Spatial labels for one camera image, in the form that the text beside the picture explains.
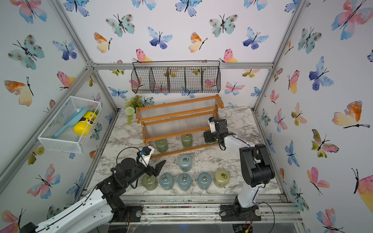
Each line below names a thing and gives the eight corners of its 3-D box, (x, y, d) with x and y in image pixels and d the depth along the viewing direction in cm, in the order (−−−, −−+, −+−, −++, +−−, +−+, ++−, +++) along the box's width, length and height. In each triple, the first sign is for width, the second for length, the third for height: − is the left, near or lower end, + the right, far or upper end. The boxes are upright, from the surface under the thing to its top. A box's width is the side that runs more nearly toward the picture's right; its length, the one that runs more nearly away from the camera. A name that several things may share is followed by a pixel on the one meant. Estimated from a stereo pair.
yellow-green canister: (214, 188, 84) (216, 182, 77) (213, 175, 89) (215, 169, 81) (227, 188, 84) (230, 182, 77) (225, 175, 89) (228, 169, 81)
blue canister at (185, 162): (179, 172, 89) (178, 166, 82) (179, 160, 94) (178, 154, 87) (192, 172, 89) (192, 166, 82) (192, 160, 94) (192, 154, 87)
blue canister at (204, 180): (200, 191, 83) (201, 186, 76) (196, 180, 87) (196, 174, 80) (211, 187, 84) (213, 182, 77) (206, 176, 88) (208, 170, 81)
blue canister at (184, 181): (178, 190, 83) (177, 185, 76) (179, 178, 87) (178, 173, 81) (191, 190, 83) (191, 185, 76) (191, 178, 87) (191, 173, 81)
